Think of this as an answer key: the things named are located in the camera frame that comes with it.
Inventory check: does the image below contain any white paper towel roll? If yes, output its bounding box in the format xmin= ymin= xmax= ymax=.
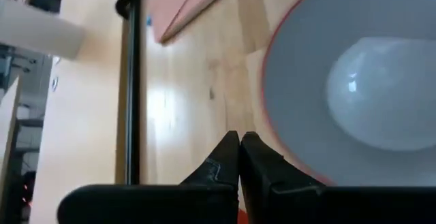
xmin=0 ymin=0 xmax=87 ymax=61

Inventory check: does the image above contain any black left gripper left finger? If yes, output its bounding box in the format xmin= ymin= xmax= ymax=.
xmin=179 ymin=129 xmax=241 ymax=188

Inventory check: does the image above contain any black aluminium table frame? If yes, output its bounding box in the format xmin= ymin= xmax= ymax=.
xmin=114 ymin=0 xmax=148 ymax=186

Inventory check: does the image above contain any light wooden side table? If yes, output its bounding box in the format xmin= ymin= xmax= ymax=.
xmin=28 ymin=0 xmax=127 ymax=224

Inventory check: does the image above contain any red desk lamp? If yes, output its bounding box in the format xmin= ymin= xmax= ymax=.
xmin=237 ymin=0 xmax=436 ymax=224

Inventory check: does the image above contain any pink notebook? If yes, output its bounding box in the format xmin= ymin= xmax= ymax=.
xmin=146 ymin=0 xmax=227 ymax=45

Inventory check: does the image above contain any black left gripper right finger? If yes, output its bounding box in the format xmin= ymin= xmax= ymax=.
xmin=240 ymin=131 xmax=325 ymax=224

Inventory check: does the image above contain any white lightbulb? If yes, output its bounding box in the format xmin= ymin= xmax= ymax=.
xmin=324 ymin=35 xmax=436 ymax=152

